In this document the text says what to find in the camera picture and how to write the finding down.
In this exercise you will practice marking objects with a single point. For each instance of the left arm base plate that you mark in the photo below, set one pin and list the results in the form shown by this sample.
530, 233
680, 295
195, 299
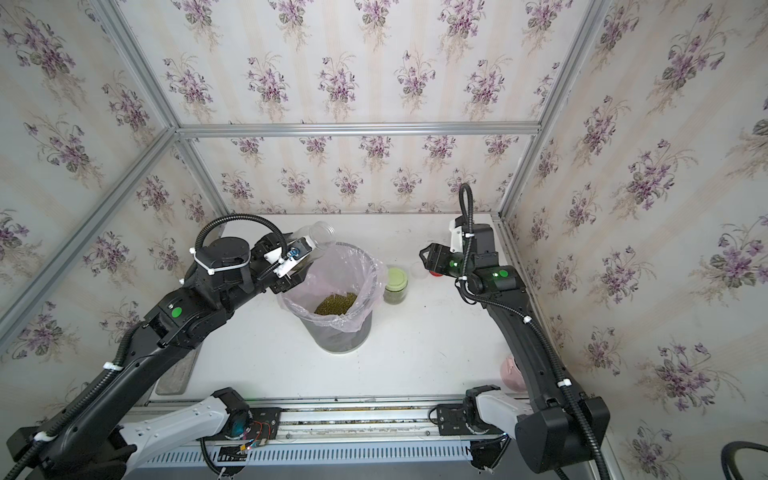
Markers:
254, 428

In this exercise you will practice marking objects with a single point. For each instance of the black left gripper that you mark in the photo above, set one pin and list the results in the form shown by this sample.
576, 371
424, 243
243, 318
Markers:
291, 278

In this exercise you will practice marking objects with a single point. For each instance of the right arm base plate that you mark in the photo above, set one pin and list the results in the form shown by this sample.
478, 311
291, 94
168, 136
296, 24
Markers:
450, 420

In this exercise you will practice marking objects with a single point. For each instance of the white slotted cable duct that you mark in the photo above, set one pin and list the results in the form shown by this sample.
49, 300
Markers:
341, 453

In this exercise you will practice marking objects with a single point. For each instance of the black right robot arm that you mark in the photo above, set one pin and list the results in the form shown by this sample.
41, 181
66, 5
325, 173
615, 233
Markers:
558, 425

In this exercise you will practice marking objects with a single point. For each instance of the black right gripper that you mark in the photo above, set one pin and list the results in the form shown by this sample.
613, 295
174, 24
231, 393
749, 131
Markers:
440, 254

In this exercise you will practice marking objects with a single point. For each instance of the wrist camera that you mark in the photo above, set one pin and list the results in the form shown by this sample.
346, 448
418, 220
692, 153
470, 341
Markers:
299, 254
456, 235

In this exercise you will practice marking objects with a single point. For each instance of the green lid bean jar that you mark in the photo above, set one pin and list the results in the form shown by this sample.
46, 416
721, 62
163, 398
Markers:
396, 288

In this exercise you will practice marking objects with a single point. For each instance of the red lid bean jar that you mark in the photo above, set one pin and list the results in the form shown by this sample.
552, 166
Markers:
319, 236

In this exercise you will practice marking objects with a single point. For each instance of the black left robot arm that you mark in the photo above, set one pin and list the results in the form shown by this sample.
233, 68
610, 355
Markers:
235, 258

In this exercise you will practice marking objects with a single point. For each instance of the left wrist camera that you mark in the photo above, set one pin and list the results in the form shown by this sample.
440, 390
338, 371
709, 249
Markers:
299, 254

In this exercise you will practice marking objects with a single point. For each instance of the mesh bin with pink bag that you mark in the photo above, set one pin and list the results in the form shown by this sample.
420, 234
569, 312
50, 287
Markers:
342, 268

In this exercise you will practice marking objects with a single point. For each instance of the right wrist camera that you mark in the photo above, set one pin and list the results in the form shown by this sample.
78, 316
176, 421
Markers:
456, 235

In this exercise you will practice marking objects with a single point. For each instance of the green mung beans pile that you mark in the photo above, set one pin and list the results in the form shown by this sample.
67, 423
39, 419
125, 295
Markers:
336, 304

